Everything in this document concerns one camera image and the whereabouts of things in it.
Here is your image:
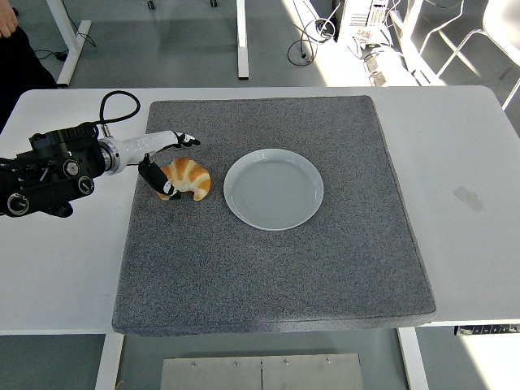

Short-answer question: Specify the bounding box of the black floor cable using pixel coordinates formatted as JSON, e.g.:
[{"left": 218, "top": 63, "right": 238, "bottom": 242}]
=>
[{"left": 286, "top": 15, "right": 338, "bottom": 65}]

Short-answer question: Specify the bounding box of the white background table leg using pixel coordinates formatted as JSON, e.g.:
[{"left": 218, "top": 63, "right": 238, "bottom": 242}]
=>
[
  {"left": 45, "top": 0, "right": 93, "bottom": 88},
  {"left": 235, "top": 0, "right": 250, "bottom": 80}
]

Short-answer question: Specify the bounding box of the grey felt mat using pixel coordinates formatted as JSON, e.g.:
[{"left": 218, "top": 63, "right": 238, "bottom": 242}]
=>
[{"left": 110, "top": 95, "right": 437, "bottom": 337}]

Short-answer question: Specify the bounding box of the croissant bread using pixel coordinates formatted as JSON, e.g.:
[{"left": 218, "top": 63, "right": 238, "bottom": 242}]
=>
[{"left": 156, "top": 157, "right": 212, "bottom": 202}]

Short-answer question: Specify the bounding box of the person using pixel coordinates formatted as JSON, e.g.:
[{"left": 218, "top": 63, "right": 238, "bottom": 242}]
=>
[{"left": 0, "top": 0, "right": 58, "bottom": 133}]

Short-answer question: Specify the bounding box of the light grey round plate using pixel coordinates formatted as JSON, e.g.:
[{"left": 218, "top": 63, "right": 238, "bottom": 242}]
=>
[{"left": 223, "top": 148, "right": 325, "bottom": 232}]

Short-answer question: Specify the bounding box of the table height control panel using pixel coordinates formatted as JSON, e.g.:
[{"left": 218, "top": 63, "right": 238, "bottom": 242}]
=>
[{"left": 453, "top": 323, "right": 520, "bottom": 337}]

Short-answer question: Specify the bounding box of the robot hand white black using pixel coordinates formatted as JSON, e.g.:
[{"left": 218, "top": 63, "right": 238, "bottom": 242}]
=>
[{"left": 113, "top": 129, "right": 202, "bottom": 201}]

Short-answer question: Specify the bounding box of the white computer tower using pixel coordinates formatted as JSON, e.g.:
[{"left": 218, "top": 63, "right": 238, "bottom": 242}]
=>
[{"left": 336, "top": 0, "right": 393, "bottom": 44}]

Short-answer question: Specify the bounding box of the clear tape piece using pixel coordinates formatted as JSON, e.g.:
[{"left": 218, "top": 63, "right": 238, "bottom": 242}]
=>
[{"left": 453, "top": 185, "right": 487, "bottom": 215}]

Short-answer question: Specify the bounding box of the grey metal plate with screws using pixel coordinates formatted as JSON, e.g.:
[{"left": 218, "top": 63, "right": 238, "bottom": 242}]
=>
[{"left": 159, "top": 353, "right": 366, "bottom": 390}]

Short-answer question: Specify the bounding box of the white chair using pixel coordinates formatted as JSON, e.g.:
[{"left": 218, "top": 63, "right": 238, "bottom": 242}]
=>
[{"left": 436, "top": 0, "right": 520, "bottom": 111}]

